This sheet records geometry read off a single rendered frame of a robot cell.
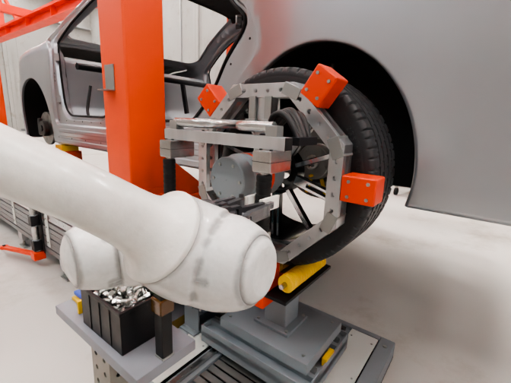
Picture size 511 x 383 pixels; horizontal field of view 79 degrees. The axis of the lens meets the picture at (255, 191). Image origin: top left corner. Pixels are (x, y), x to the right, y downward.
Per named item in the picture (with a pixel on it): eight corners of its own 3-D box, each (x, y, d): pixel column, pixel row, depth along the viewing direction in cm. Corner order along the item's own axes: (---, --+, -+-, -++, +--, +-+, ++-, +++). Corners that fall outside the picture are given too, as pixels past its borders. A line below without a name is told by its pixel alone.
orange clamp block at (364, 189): (349, 196, 87) (382, 202, 82) (338, 200, 81) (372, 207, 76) (352, 172, 86) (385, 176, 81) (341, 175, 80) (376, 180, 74)
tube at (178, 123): (257, 132, 95) (258, 96, 92) (212, 132, 80) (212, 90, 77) (216, 129, 105) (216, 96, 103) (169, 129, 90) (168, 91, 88)
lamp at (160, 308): (175, 310, 73) (175, 295, 72) (160, 318, 70) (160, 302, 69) (164, 304, 75) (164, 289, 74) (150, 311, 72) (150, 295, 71)
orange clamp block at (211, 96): (235, 103, 107) (222, 85, 110) (219, 102, 101) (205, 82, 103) (224, 118, 111) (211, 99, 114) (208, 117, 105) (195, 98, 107)
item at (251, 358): (346, 350, 131) (348, 330, 128) (305, 410, 102) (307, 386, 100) (252, 305, 160) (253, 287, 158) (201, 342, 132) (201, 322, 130)
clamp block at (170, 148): (195, 156, 94) (195, 138, 93) (170, 158, 87) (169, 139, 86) (183, 154, 97) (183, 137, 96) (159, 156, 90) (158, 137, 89)
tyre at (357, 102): (294, 41, 116) (220, 172, 150) (257, 24, 98) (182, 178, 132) (445, 153, 93) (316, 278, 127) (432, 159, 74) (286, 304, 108)
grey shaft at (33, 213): (46, 260, 206) (37, 186, 195) (36, 262, 202) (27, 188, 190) (41, 256, 211) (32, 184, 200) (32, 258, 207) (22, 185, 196)
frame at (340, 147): (340, 274, 92) (361, 81, 79) (330, 283, 87) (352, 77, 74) (210, 229, 124) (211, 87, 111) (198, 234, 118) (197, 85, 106)
